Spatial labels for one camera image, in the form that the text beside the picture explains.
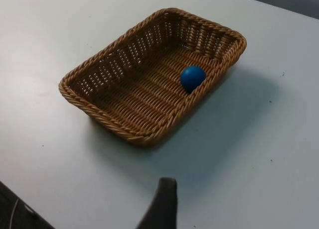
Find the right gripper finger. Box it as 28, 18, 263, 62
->
135, 177, 178, 229

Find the pale brown wicker basket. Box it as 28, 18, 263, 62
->
58, 7, 247, 148

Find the blue ball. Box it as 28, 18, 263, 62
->
180, 65, 206, 93

